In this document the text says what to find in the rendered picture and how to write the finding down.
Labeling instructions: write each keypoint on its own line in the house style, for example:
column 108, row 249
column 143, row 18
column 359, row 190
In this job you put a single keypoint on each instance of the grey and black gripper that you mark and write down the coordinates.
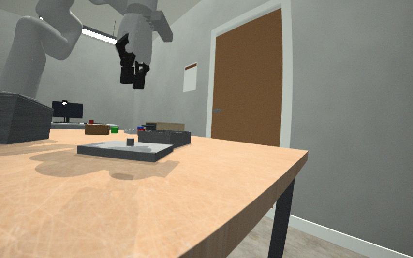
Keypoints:
column 134, row 45

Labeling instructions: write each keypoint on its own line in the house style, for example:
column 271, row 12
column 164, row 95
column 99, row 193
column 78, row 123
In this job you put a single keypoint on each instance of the brown cardboard box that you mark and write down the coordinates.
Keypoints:
column 92, row 129

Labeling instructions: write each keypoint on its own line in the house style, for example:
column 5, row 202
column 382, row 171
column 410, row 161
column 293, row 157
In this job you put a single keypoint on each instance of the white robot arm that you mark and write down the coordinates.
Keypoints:
column 33, row 39

